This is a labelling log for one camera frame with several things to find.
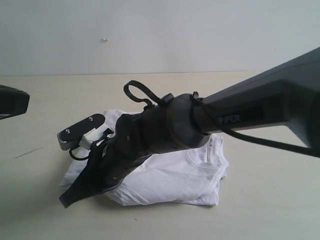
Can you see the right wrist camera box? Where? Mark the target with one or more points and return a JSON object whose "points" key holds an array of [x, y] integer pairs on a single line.
{"points": [[71, 136]]}

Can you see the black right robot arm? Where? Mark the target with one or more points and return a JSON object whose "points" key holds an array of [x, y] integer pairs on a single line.
{"points": [[279, 108]]}

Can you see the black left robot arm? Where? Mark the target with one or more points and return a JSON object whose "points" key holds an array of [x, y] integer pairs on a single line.
{"points": [[13, 102]]}

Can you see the white t-shirt red lettering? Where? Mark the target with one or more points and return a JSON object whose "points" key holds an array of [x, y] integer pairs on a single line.
{"points": [[188, 176]]}

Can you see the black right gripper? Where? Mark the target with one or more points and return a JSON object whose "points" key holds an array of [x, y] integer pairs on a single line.
{"points": [[137, 137]]}

